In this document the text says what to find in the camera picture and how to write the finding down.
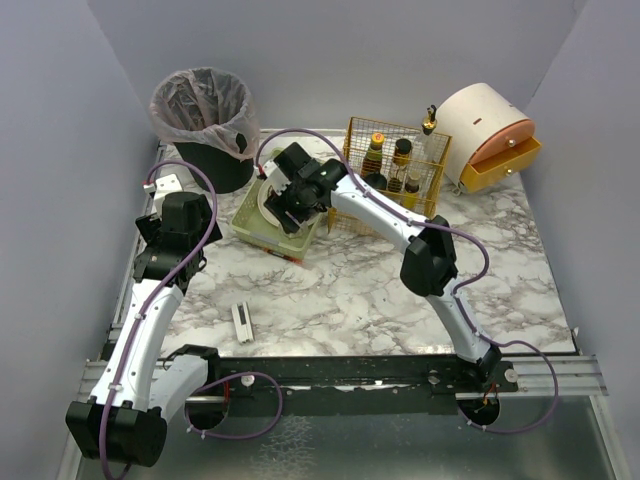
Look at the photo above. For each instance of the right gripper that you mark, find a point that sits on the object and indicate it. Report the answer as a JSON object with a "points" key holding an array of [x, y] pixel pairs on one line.
{"points": [[285, 210]]}

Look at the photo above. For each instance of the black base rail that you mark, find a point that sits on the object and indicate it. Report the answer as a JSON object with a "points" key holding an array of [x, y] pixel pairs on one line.
{"points": [[209, 385]]}

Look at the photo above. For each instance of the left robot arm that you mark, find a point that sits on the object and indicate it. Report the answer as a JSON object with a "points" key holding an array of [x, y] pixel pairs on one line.
{"points": [[135, 340]]}

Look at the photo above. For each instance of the black ribbed trash bin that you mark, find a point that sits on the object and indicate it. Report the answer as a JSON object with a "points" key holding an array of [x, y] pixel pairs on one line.
{"points": [[226, 173]]}

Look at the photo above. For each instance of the black-lid glass jar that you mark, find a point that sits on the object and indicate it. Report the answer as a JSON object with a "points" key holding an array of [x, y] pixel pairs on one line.
{"points": [[376, 180]]}

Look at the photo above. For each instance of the gold-spout oil bottle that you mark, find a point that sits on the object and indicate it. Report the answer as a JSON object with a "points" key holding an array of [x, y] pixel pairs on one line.
{"points": [[426, 137]]}

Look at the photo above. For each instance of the red pen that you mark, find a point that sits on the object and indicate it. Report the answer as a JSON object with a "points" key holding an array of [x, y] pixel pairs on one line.
{"points": [[283, 256]]}

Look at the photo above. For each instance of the yellow-lid sauce jar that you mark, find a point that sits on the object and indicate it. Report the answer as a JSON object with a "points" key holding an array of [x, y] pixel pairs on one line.
{"points": [[372, 161]]}

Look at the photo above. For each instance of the small yellow spice bottle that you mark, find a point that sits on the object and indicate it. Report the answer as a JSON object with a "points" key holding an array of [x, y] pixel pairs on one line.
{"points": [[410, 190]]}

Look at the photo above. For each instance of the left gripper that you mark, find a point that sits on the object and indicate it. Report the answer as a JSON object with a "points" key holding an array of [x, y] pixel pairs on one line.
{"points": [[148, 227]]}

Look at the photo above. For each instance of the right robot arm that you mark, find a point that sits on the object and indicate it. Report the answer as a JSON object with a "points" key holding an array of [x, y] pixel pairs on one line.
{"points": [[428, 267]]}

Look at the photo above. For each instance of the cream round plate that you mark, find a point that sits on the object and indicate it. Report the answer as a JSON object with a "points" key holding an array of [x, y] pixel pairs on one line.
{"points": [[269, 186]]}

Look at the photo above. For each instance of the white round drawer box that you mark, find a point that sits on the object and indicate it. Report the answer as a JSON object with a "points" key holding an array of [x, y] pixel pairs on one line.
{"points": [[491, 139]]}

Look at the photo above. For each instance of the gold wire rack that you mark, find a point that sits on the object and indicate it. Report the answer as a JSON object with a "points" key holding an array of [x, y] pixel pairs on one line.
{"points": [[356, 143]]}

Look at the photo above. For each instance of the pale green plastic basket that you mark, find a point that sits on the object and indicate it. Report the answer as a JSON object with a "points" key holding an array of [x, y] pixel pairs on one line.
{"points": [[250, 226]]}

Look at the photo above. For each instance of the white folded peeler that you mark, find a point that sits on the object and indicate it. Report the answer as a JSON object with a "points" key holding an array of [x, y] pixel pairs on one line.
{"points": [[242, 323]]}

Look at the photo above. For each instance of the gold-cap pepper grinder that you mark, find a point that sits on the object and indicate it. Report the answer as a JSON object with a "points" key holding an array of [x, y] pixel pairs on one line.
{"points": [[400, 160]]}

